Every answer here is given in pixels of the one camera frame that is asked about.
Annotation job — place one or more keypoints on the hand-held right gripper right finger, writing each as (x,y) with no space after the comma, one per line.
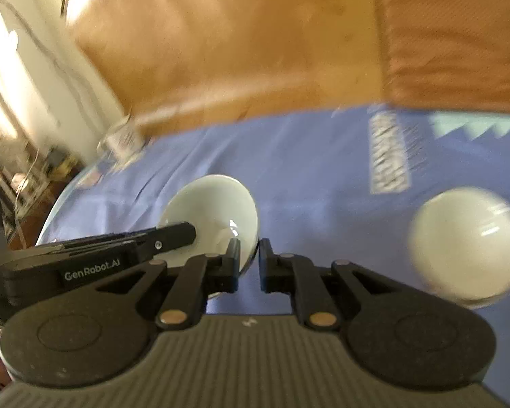
(265,257)

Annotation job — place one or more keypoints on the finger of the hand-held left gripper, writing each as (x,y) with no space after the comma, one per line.
(170,238)

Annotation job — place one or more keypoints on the cluttered low shelf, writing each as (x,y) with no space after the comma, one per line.
(29,178)

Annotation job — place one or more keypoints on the blue printed blanket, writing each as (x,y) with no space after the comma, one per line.
(314,170)

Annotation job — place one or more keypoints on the floral white bowl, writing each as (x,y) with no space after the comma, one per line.
(221,212)

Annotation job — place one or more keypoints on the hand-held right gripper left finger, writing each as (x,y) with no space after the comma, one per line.
(233,255)

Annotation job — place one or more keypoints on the plain white bowl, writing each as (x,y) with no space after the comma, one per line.
(467,242)

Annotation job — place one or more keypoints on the dark brown sofa cushion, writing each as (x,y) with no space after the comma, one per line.
(459,38)

